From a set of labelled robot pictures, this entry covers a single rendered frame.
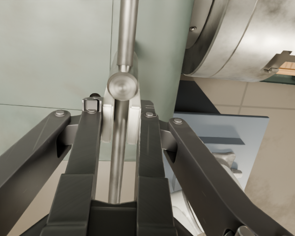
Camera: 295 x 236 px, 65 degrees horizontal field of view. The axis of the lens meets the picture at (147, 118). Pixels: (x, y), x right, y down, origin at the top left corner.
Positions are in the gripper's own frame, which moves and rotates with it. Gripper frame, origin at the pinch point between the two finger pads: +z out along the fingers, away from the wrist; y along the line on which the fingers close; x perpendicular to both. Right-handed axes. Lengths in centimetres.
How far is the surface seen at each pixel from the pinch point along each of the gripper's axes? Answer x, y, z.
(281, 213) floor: -162, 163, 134
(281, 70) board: -5, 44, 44
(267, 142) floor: -83, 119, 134
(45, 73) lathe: -0.9, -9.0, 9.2
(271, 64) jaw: 1.6, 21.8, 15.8
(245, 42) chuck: 4.6, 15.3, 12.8
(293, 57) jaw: 2.9, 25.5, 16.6
